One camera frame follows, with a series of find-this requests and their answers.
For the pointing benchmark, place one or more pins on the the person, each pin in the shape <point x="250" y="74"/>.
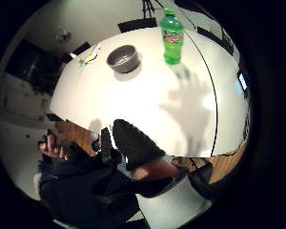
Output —
<point x="76" y="187"/>

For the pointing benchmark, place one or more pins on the white chair seat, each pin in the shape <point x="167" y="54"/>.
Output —
<point x="173" y="203"/>

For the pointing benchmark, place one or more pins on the grey round bowl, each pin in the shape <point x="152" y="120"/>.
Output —
<point x="123" y="58"/>

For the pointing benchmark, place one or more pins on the dark cabinet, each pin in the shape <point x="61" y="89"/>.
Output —
<point x="31" y="68"/>

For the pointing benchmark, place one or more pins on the small white yellow green packet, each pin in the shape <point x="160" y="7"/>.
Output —
<point x="89" y="57"/>

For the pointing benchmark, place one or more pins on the black chair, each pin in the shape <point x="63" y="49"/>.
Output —
<point x="137" y="24"/>
<point x="81" y="49"/>

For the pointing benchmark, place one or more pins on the green plastic soda bottle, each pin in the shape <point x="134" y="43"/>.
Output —
<point x="172" y="38"/>

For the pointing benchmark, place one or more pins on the lit computer screen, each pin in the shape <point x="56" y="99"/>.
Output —
<point x="242" y="81"/>

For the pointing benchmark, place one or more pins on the long black bar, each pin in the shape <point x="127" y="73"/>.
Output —
<point x="214" y="38"/>

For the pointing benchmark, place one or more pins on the black tripod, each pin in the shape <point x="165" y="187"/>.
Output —
<point x="147" y="9"/>

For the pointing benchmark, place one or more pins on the grey wall fixture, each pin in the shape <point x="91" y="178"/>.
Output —
<point x="63" y="36"/>

